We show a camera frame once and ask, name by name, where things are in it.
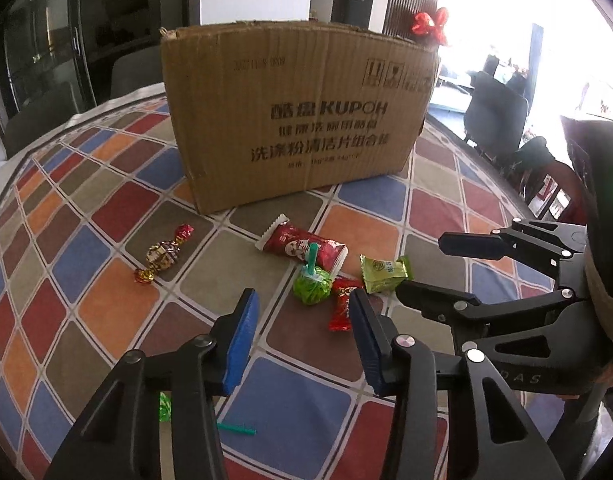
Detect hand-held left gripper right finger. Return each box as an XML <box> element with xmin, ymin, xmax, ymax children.
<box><xmin>349</xmin><ymin>289</ymin><xmax>562</xmax><ymax>480</ymax></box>

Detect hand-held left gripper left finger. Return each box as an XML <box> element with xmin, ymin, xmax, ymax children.
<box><xmin>44</xmin><ymin>287</ymin><xmax>261</xmax><ymax>480</ymax></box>

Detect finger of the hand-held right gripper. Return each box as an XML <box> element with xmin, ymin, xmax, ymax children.
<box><xmin>396</xmin><ymin>280</ymin><xmax>587</xmax><ymax>335</ymax></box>
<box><xmin>439</xmin><ymin>220</ymin><xmax>587</xmax><ymax>281</ymax></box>

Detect small red candy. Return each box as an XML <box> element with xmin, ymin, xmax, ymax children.
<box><xmin>329</xmin><ymin>275</ymin><xmax>367</xmax><ymax>332</ymax></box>

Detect small light green snack packet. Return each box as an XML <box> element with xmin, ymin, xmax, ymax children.
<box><xmin>360</xmin><ymin>255</ymin><xmax>414</xmax><ymax>295</ymax></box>

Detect green lollipop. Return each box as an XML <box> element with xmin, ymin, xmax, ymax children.
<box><xmin>159</xmin><ymin>391</ymin><xmax>257</xmax><ymax>436</ymax></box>
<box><xmin>292</xmin><ymin>242</ymin><xmax>334</xmax><ymax>307</ymax></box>

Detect red and white snack packet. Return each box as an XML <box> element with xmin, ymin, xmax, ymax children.
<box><xmin>255</xmin><ymin>213</ymin><xmax>348</xmax><ymax>270</ymax></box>

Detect gold candy red ends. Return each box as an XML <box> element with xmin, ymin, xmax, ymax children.
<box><xmin>134</xmin><ymin>223</ymin><xmax>195</xmax><ymax>285</ymax></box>

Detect brown cardboard box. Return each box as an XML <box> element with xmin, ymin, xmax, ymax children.
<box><xmin>159</xmin><ymin>20</ymin><xmax>441</xmax><ymax>215</ymax></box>

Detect wooden chair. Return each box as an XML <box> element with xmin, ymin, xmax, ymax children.
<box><xmin>523</xmin><ymin>170</ymin><xmax>574</xmax><ymax>221</ymax></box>

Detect dark green cloth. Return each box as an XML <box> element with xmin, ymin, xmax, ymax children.
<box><xmin>511</xmin><ymin>136</ymin><xmax>567</xmax><ymax>181</ymax></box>

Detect grey dining chair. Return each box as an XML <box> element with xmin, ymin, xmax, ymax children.
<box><xmin>111</xmin><ymin>45</ymin><xmax>164</xmax><ymax>98</ymax></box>
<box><xmin>463</xmin><ymin>71</ymin><xmax>529</xmax><ymax>148</ymax></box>

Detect red ribbon bow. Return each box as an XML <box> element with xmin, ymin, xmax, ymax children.
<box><xmin>410</xmin><ymin>6</ymin><xmax>449</xmax><ymax>48</ymax></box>

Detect glass sliding door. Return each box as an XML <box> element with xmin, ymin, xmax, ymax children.
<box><xmin>0</xmin><ymin>0</ymin><xmax>94</xmax><ymax>126</ymax></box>

